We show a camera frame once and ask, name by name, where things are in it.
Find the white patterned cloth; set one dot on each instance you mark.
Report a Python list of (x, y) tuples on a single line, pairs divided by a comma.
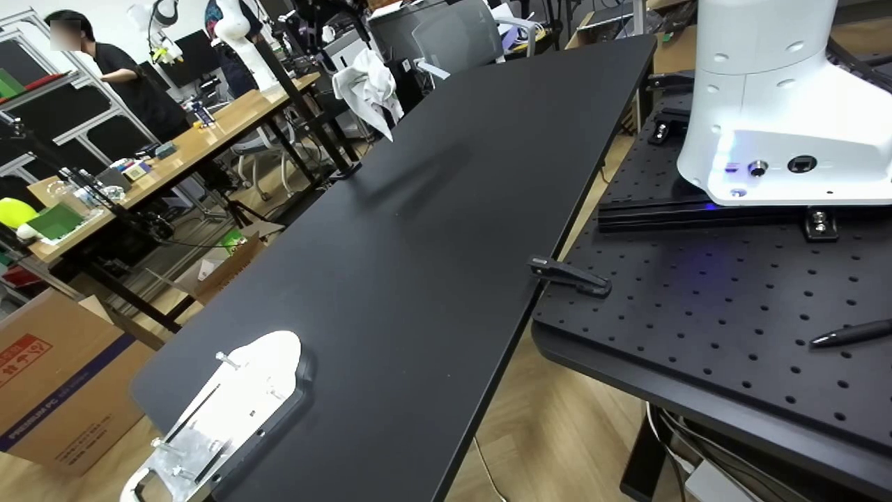
[(370, 90)]

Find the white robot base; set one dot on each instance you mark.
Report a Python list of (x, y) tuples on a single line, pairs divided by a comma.
[(773, 120)]

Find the black rod stand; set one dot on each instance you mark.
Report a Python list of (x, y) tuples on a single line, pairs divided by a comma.
[(292, 48)]

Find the black table clamp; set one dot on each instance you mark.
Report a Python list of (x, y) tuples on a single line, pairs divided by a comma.
[(569, 278)]

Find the black perforated mounting board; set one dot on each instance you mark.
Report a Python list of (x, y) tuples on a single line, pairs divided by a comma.
[(712, 314)]

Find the seated person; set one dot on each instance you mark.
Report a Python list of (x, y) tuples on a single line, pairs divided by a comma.
[(146, 99)]

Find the wooden desk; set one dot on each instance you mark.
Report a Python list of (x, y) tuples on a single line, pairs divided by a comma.
[(192, 150)]

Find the cardboard box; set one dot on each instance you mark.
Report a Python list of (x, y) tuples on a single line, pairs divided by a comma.
[(66, 383)]

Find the black pen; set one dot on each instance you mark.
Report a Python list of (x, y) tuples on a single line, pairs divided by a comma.
[(858, 334)]

